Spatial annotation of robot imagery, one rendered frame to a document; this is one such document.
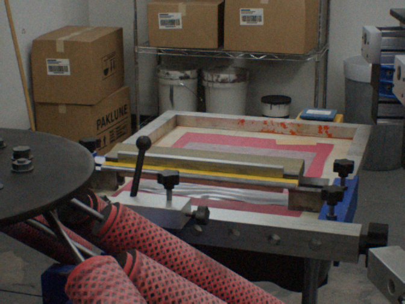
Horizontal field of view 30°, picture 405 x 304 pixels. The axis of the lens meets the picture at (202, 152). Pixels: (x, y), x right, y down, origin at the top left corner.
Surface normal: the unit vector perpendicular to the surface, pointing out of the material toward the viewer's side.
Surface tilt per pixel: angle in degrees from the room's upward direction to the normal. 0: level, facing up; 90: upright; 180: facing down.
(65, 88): 90
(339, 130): 90
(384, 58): 90
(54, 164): 0
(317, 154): 0
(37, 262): 0
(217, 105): 93
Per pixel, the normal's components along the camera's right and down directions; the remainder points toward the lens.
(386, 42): -0.05, 0.30
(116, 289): 0.22, -0.67
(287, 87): -0.29, 0.29
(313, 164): 0.00, -0.95
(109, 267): 0.45, -0.73
